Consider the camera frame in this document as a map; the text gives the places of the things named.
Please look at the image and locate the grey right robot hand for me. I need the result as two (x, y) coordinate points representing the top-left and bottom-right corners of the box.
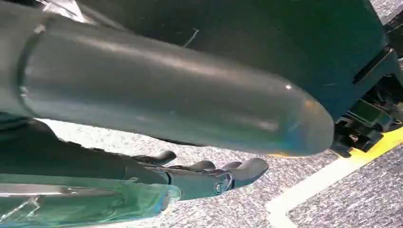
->
(0, 3), (335, 201)

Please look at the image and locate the dark green crate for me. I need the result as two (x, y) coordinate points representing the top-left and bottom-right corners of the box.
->
(75, 0), (403, 122)

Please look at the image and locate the clear plastic film wrap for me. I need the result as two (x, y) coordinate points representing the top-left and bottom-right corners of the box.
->
(0, 174), (182, 228)

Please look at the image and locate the ribbed grey right arm sleeve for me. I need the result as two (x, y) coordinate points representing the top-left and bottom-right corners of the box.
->
(0, 113), (35, 132)

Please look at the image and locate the long yellow floor tape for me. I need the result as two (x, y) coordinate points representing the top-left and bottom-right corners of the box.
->
(265, 126), (403, 218)

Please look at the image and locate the black base frame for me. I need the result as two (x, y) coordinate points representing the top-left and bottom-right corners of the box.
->
(330, 73), (403, 159)

